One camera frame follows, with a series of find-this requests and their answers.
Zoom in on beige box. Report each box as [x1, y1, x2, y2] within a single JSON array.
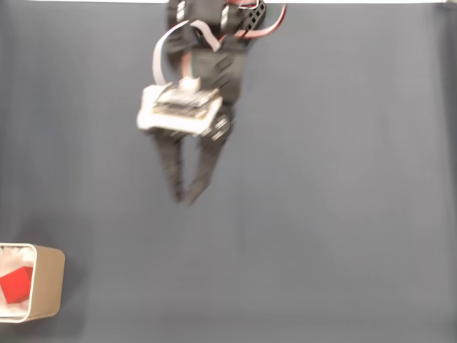
[[0, 242, 66, 323]]

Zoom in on black camera cable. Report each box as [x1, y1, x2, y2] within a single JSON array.
[[182, 49, 196, 80]]

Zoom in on red cube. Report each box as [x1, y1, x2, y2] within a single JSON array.
[[0, 266, 34, 305]]

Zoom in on white padding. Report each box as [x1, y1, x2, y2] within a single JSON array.
[[0, 244, 36, 319]]

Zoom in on white camera board mount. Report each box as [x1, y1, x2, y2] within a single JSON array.
[[136, 77, 224, 138]]

